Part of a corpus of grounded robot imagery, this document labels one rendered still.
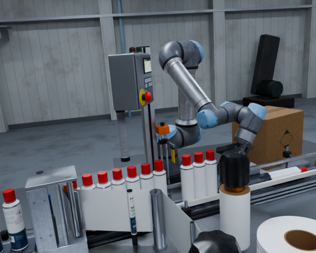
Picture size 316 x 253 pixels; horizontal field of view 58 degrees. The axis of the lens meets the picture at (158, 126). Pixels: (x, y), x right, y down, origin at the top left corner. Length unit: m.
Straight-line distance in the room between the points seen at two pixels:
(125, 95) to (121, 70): 0.08
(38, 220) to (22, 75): 6.72
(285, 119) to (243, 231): 0.84
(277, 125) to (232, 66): 6.59
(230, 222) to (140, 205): 0.27
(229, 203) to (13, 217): 0.66
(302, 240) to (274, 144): 0.82
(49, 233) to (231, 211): 0.52
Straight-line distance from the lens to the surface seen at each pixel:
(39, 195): 0.86
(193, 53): 1.39
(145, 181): 1.03
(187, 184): 1.11
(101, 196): 0.94
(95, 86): 7.31
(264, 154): 1.55
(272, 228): 0.80
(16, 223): 1.05
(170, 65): 1.27
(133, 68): 0.96
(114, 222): 0.98
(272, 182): 1.31
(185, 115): 1.44
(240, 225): 0.89
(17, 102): 7.60
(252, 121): 1.15
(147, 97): 0.97
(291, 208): 1.30
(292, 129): 1.67
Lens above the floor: 1.46
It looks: 14 degrees down
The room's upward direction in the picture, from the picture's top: 4 degrees counter-clockwise
